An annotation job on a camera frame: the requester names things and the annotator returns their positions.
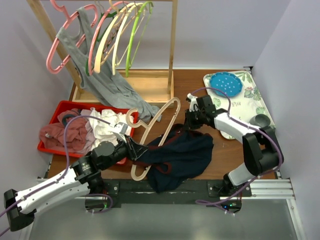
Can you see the lime green hanger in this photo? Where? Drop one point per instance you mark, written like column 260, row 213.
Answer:
column 144, row 11

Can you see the beige plastic hanger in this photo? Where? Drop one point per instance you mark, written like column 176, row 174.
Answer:
column 149, row 126

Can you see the white crumpled garment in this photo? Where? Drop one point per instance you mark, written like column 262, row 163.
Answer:
column 98, row 131

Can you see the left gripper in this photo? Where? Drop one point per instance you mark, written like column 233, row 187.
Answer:
column 135, row 149

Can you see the navy tank top red trim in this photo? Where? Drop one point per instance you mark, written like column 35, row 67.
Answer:
column 185, row 154

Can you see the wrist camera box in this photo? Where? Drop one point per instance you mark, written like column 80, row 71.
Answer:
column 120, row 130
column 193, row 106

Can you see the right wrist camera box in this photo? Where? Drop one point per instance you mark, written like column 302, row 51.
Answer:
column 193, row 106

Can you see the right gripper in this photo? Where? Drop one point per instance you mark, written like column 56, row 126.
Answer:
column 189, row 123

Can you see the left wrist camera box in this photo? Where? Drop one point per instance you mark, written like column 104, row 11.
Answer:
column 120, row 130

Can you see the dark grey cup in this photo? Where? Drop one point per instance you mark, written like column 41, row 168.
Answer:
column 261, row 120

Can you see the floral serving tray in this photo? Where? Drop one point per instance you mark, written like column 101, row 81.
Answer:
column 245, row 105

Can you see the dusty red garment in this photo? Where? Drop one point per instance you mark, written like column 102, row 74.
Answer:
column 65, row 132

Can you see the blue dotted plate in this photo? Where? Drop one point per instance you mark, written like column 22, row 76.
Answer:
column 227, row 82

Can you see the cream white hanger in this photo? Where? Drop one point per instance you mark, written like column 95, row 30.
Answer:
column 115, row 61

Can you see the dark green hanger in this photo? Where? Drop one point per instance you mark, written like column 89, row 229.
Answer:
column 103, row 16

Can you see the pink plastic hanger with top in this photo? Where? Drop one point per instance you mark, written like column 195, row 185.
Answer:
column 69, row 19

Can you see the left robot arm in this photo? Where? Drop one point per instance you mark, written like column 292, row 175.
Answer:
column 82, row 178

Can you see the wooden clothes rack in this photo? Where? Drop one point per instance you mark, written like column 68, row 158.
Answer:
column 154, row 85

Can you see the cream plastic hanger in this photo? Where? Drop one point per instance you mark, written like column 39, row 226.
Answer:
column 108, row 31

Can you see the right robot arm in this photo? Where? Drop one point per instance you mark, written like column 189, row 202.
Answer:
column 261, row 150

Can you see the grey tank top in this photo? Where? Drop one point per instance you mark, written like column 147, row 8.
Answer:
column 110, row 90

